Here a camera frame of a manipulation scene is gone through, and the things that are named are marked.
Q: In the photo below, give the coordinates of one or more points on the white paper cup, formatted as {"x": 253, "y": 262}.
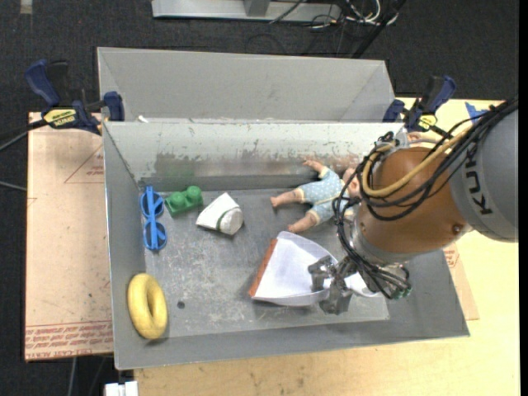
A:
{"x": 220, "y": 217}

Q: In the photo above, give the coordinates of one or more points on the doll in blue suit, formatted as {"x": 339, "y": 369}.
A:
{"x": 323, "y": 192}

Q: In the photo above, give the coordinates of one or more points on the brown cardboard board, red print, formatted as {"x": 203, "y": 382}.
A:
{"x": 66, "y": 237}

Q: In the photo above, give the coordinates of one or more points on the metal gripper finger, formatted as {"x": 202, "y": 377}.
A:
{"x": 338, "y": 299}
{"x": 319, "y": 274}

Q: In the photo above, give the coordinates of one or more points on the blue sunglasses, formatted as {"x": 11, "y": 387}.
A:
{"x": 153, "y": 213}

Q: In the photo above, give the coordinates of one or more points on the grey metal bin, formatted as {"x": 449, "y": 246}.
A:
{"x": 214, "y": 270}

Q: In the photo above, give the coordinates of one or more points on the white dustpan with orange edge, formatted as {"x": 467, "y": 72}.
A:
{"x": 284, "y": 270}

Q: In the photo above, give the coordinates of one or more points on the green toy block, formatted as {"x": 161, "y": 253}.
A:
{"x": 181, "y": 202}

